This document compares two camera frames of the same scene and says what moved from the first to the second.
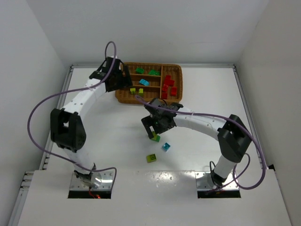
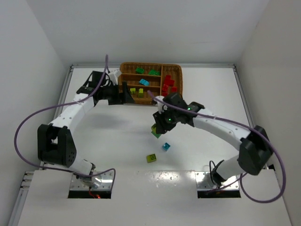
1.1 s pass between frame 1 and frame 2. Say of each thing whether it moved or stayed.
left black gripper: moved
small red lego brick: stayed
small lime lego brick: stayed
